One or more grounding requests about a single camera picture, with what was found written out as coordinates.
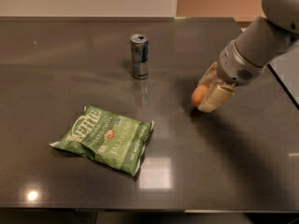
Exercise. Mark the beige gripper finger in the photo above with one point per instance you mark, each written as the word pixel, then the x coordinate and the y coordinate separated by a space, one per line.
pixel 217 94
pixel 210 77

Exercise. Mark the orange fruit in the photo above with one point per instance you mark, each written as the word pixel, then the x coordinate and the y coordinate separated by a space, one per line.
pixel 199 94

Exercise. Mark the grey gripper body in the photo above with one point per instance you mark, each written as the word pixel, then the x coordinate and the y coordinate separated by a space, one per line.
pixel 234 66

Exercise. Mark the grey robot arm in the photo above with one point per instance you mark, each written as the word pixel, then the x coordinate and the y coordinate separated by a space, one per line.
pixel 245 58

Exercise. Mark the green kettle chips bag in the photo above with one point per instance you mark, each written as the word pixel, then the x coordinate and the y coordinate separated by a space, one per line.
pixel 111 139

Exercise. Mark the silver blue redbull can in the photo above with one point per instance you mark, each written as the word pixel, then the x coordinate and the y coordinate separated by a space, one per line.
pixel 139 51

